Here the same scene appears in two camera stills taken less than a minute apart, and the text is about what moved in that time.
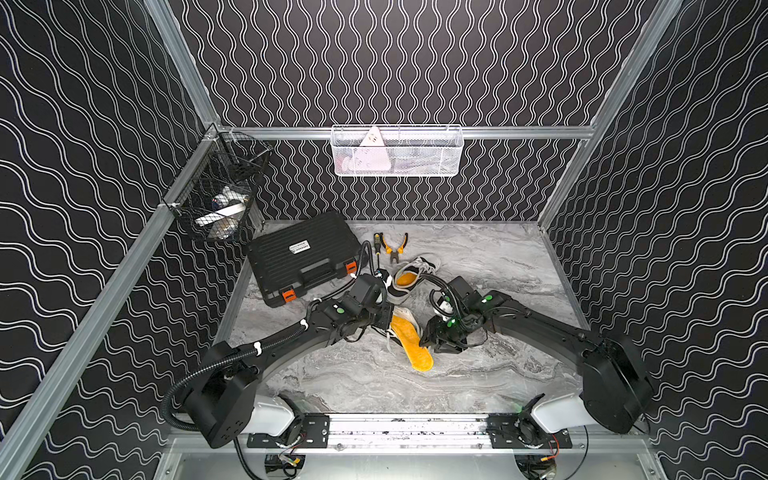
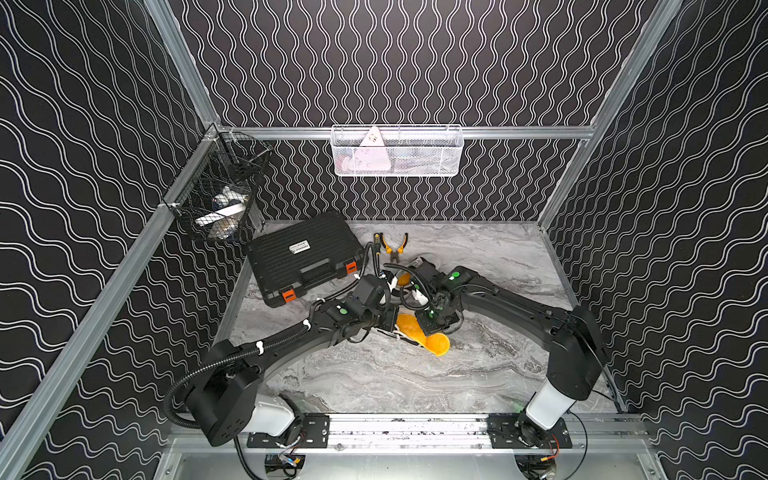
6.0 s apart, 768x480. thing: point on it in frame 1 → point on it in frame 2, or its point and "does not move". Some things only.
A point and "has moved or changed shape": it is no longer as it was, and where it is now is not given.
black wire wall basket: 212,193 does not move
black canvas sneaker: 406,277 has moved or changed shape
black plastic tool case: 290,261 does not move
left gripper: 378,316 does not move
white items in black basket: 224,220 does not move
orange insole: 408,338 has moved or changed shape
